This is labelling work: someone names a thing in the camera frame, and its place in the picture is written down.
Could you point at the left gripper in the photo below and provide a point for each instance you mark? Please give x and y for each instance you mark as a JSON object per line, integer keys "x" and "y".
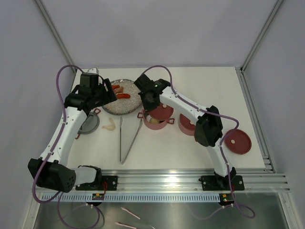
{"x": 109, "y": 96}

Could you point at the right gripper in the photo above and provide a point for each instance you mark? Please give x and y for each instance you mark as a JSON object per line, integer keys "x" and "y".
{"x": 147, "y": 107}

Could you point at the dark red lid back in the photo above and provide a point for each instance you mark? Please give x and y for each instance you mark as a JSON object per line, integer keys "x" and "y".
{"x": 162, "y": 112}

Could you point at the dark red lid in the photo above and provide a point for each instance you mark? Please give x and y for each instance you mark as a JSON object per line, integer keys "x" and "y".
{"x": 185, "y": 123}
{"x": 238, "y": 142}
{"x": 162, "y": 112}

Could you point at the white steamed bun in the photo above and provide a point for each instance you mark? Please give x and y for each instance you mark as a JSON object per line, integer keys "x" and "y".
{"x": 154, "y": 121}

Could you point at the pink lunch container with handle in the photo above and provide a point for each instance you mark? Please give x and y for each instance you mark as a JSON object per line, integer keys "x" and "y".
{"x": 186, "y": 132}

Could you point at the dark red lid front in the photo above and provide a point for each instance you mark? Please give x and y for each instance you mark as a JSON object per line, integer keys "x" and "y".
{"x": 238, "y": 142}

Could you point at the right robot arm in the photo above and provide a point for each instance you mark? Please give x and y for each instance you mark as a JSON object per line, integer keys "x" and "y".
{"x": 208, "y": 124}

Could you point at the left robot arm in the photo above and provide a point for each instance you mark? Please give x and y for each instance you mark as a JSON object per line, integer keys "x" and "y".
{"x": 50, "y": 169}

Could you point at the red sausage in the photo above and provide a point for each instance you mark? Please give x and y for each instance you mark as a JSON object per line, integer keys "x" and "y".
{"x": 123, "y": 96}

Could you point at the speckled ceramic plate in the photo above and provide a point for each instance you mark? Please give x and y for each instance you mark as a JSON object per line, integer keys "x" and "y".
{"x": 124, "y": 106}

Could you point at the grey glass pot lid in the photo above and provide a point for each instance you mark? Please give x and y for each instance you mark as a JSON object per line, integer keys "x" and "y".
{"x": 90, "y": 124}

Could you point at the pink stick upper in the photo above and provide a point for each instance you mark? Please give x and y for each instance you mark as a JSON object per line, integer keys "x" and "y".
{"x": 129, "y": 212}

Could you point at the pink stick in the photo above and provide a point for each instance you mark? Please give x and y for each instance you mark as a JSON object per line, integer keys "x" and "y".
{"x": 129, "y": 212}
{"x": 124, "y": 225}

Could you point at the pink stick lower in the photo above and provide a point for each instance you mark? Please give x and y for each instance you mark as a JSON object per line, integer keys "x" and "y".
{"x": 124, "y": 225}

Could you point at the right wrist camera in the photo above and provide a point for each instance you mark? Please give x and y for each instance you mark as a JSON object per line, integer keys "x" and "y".
{"x": 143, "y": 83}

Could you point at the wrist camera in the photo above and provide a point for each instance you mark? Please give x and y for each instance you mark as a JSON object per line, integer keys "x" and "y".
{"x": 143, "y": 83}
{"x": 90, "y": 79}

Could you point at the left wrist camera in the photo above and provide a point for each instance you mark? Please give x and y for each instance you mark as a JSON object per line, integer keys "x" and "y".
{"x": 90, "y": 79}

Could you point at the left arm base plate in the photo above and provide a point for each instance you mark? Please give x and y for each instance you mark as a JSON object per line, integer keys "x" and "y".
{"x": 104, "y": 182}

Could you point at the right aluminium post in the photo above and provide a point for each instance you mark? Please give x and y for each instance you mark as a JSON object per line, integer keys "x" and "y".
{"x": 262, "y": 33}

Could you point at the aluminium post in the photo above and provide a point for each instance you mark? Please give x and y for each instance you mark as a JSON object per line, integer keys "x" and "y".
{"x": 262, "y": 33}
{"x": 52, "y": 28}

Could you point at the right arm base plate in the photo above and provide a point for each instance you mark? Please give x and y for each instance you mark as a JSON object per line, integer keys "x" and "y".
{"x": 209, "y": 182}

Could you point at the left aluminium post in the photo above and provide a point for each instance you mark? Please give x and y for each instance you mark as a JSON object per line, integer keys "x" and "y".
{"x": 52, "y": 28}

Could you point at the white slotted cable duct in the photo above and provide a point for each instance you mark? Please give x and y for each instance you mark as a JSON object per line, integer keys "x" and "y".
{"x": 140, "y": 197}

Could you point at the aluminium front rail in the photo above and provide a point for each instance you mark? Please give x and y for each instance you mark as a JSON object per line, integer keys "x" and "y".
{"x": 188, "y": 181}

